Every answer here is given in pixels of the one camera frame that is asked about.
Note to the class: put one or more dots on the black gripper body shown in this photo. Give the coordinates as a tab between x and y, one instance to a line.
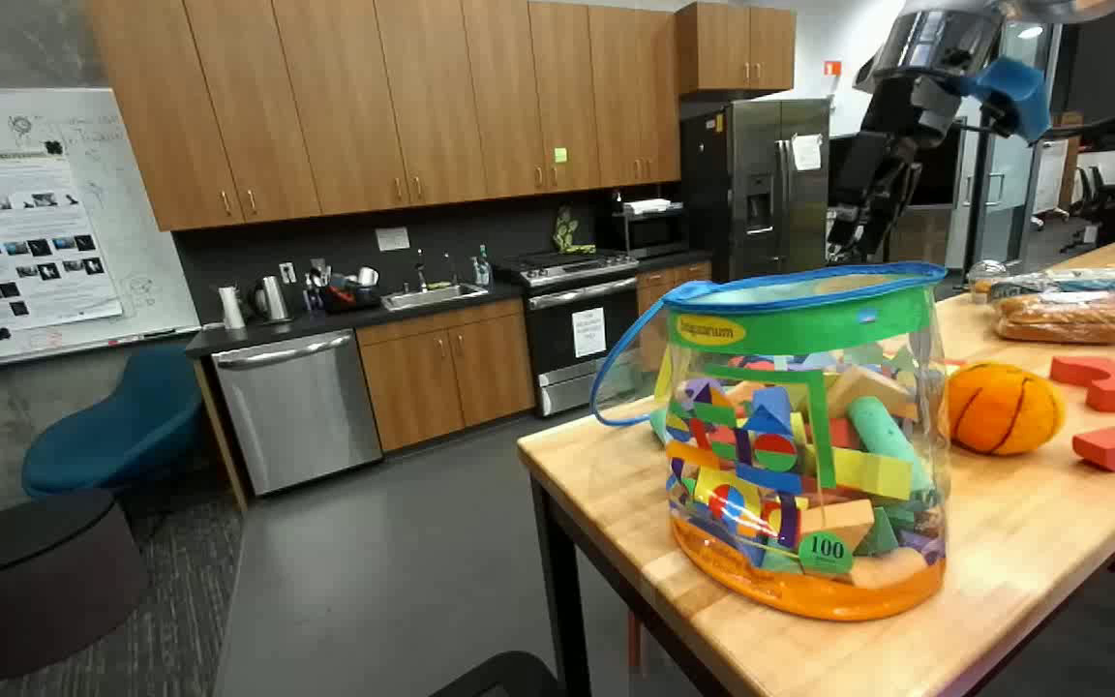
909	119

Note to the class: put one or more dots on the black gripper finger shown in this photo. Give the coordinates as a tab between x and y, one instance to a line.
852	207
900	198

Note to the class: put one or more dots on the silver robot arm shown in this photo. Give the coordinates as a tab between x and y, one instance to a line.
932	45

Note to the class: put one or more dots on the white paper on refrigerator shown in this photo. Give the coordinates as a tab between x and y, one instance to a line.
808	151

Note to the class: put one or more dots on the blue bucket lid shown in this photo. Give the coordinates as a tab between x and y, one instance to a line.
803	288

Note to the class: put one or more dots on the stainless steel refrigerator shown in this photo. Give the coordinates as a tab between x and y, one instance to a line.
751	195

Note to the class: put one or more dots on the clear plastic food bag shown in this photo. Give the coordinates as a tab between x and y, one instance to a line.
1048	276

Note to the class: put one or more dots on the wooden cabinet above fridge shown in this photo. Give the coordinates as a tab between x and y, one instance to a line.
733	45

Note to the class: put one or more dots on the narrow wooden base cabinet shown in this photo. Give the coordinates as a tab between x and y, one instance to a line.
677	288

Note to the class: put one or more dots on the bagged bread loaf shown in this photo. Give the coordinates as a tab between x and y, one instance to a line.
1064	319

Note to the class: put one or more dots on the black microwave oven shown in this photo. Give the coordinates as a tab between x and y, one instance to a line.
646	224

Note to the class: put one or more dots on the orange plush ball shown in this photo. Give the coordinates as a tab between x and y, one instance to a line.
1003	407

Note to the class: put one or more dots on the green foam cylinder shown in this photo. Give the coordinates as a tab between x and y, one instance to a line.
890	440

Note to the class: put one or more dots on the blue block with round print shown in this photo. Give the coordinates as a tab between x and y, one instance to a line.
768	447

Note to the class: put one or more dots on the yellow foam rectangle block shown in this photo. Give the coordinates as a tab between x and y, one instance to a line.
868	475

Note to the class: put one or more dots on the green plant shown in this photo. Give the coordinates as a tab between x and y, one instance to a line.
571	233

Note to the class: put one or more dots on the white paper on oven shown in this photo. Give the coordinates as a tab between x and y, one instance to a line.
591	332

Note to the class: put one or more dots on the red foam wedge block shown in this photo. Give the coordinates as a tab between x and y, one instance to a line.
1112	447

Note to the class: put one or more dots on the stainless steel oven range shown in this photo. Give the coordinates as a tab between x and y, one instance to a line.
571	373

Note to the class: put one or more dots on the soap bottle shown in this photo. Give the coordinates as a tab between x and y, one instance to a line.
482	269

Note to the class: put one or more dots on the clear plastic toy bucket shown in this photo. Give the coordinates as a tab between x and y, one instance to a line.
816	585

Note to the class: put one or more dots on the steel kitchen sink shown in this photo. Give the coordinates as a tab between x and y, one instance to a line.
434	297

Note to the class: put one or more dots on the wooden two door base cabinet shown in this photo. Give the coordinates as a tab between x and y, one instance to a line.
447	373

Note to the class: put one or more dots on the dish rack with dishes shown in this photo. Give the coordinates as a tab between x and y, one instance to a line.
342	291

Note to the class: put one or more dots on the stainless steel dishwasher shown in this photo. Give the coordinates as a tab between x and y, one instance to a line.
298	411

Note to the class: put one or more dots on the dark kitchen countertop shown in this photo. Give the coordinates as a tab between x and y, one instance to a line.
261	335

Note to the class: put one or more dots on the white paper towel roll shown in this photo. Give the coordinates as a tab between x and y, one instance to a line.
230	306

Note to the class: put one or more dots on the white whiteboard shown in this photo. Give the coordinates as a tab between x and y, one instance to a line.
154	220

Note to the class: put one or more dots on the blue lounge chair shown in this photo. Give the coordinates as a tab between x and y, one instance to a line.
105	433

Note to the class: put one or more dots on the white printed poster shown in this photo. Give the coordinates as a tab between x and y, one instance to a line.
16	244

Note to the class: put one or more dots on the dark round ottoman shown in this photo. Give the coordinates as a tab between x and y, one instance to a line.
35	584

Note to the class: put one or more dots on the black metal table frame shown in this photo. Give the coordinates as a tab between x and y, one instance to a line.
559	566

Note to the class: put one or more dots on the wooden upper wall cabinets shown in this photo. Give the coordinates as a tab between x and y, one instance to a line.
377	104

